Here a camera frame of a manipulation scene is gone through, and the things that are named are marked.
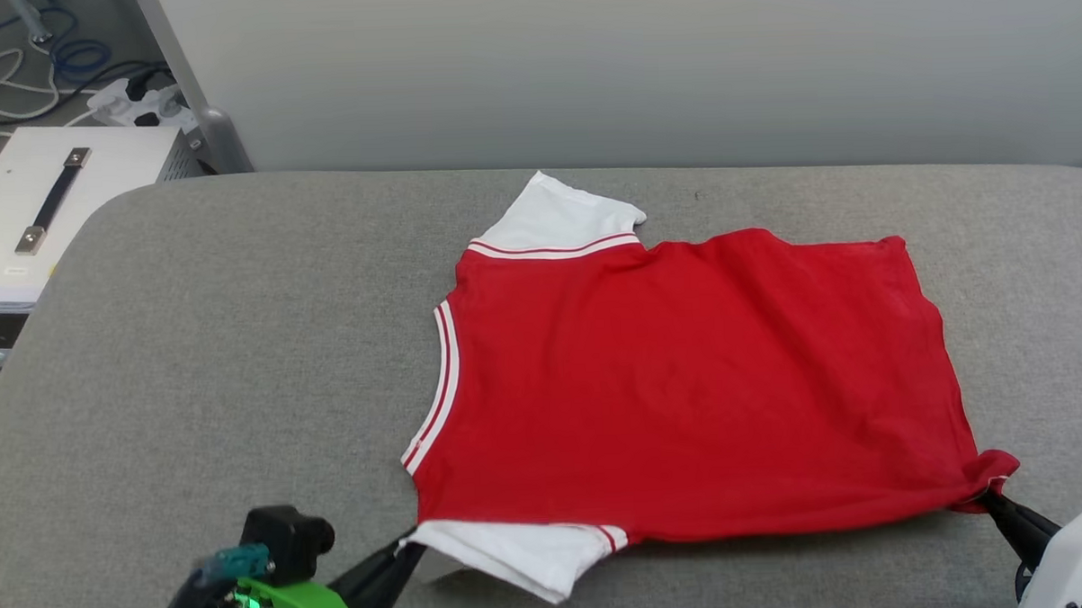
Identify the grey fabric sofa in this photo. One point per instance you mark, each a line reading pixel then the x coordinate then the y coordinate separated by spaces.
pixel 237 351

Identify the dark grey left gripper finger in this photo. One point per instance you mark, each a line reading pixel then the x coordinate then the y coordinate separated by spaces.
pixel 379 557
pixel 389 588

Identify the red and white jersey shirt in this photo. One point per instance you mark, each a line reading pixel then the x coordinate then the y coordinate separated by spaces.
pixel 688 380

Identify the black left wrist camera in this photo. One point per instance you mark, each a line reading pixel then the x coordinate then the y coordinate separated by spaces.
pixel 284 538

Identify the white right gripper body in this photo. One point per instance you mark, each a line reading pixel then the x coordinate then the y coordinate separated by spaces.
pixel 1081 555

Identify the white metal frame leg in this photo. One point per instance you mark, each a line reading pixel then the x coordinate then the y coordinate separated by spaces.
pixel 34 25
pixel 216 140

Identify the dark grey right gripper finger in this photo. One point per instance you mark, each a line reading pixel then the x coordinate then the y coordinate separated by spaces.
pixel 1022 539
pixel 1021 514

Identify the white equipment case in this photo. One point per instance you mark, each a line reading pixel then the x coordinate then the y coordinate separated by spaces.
pixel 113 166

